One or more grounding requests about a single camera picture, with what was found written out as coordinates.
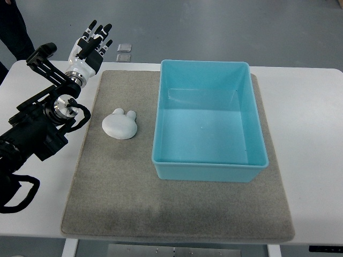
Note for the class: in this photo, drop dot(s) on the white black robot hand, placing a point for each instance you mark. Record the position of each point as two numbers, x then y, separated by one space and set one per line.
88 52

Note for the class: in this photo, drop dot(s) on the white bunny toy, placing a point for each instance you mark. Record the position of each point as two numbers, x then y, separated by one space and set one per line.
120 125

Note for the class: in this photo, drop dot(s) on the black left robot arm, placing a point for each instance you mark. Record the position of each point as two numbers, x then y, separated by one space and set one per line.
40 126

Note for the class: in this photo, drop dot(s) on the blue plastic box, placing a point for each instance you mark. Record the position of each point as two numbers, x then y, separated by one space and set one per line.
207 123

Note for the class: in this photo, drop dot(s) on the lower metal floor plate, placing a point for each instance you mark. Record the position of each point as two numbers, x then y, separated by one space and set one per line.
123 58

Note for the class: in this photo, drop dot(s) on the person in dark clothes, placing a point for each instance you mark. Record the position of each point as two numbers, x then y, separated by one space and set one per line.
14 32

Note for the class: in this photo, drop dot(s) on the grey felt mat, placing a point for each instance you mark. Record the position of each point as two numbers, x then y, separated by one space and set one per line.
116 193

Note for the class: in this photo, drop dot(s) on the black table control panel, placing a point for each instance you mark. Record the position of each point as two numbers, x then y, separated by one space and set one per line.
326 249

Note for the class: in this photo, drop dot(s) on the metal table base plate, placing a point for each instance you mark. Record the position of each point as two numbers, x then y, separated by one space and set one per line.
141 250

